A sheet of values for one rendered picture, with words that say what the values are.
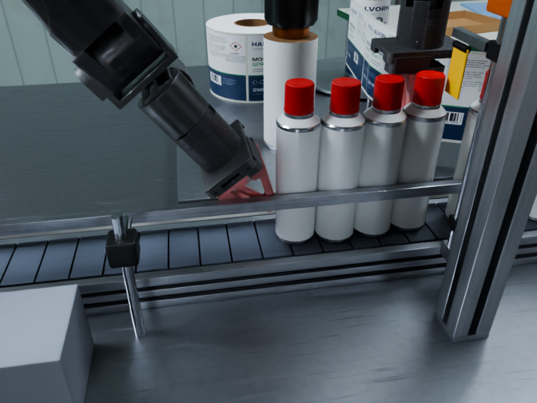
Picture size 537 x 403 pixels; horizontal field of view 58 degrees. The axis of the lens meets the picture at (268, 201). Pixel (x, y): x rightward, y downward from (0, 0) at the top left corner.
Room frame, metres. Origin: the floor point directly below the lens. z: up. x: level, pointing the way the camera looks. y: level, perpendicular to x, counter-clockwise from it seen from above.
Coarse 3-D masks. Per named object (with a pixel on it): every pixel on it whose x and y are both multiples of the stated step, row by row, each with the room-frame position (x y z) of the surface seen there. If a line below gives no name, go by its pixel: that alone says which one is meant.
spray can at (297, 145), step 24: (288, 96) 0.51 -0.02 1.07; (312, 96) 0.52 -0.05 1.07; (288, 120) 0.51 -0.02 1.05; (312, 120) 0.51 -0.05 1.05; (288, 144) 0.50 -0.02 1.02; (312, 144) 0.50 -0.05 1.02; (288, 168) 0.50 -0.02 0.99; (312, 168) 0.51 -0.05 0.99; (288, 192) 0.50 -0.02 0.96; (288, 216) 0.50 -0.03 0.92; (312, 216) 0.51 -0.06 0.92; (288, 240) 0.50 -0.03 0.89
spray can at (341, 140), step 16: (336, 80) 0.53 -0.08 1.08; (352, 80) 0.53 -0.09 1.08; (336, 96) 0.52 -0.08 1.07; (352, 96) 0.51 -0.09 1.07; (336, 112) 0.51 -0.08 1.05; (352, 112) 0.51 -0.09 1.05; (320, 128) 0.53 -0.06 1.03; (336, 128) 0.50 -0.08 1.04; (352, 128) 0.50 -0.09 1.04; (320, 144) 0.52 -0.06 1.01; (336, 144) 0.50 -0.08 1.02; (352, 144) 0.50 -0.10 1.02; (320, 160) 0.52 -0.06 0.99; (336, 160) 0.50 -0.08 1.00; (352, 160) 0.50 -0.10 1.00; (320, 176) 0.52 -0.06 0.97; (336, 176) 0.50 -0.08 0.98; (352, 176) 0.51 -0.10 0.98; (320, 208) 0.51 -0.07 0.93; (336, 208) 0.50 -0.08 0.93; (352, 208) 0.51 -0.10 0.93; (320, 224) 0.51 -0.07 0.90; (336, 224) 0.50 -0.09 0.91; (352, 224) 0.51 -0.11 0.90; (336, 240) 0.50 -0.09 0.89
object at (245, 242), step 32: (224, 224) 0.55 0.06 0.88; (256, 224) 0.55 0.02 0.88; (0, 256) 0.48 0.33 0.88; (32, 256) 0.48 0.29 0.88; (64, 256) 0.48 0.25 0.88; (96, 256) 0.48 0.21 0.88; (160, 256) 0.48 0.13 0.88; (192, 256) 0.48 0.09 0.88; (224, 256) 0.48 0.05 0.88; (256, 256) 0.48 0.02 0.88; (288, 256) 0.48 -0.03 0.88
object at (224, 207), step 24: (312, 192) 0.49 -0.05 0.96; (336, 192) 0.49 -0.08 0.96; (360, 192) 0.49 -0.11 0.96; (384, 192) 0.50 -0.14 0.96; (408, 192) 0.50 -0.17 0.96; (432, 192) 0.51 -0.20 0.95; (456, 192) 0.51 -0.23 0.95; (48, 216) 0.44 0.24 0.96; (72, 216) 0.44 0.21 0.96; (96, 216) 0.44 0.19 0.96; (144, 216) 0.45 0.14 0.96; (168, 216) 0.46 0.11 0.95; (192, 216) 0.46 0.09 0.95
